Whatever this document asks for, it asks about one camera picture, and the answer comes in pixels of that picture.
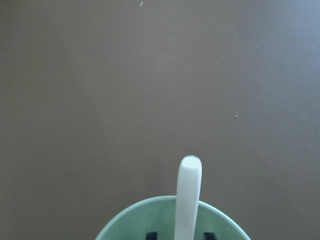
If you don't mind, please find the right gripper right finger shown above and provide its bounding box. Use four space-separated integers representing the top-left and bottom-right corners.
203 232 217 240

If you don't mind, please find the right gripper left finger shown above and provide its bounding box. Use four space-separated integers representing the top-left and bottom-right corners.
145 232 158 240

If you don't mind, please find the pale green bowl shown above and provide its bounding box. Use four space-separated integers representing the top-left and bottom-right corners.
96 195 250 240

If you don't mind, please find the white ceramic spoon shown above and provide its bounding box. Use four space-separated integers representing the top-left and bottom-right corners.
174 155 202 240

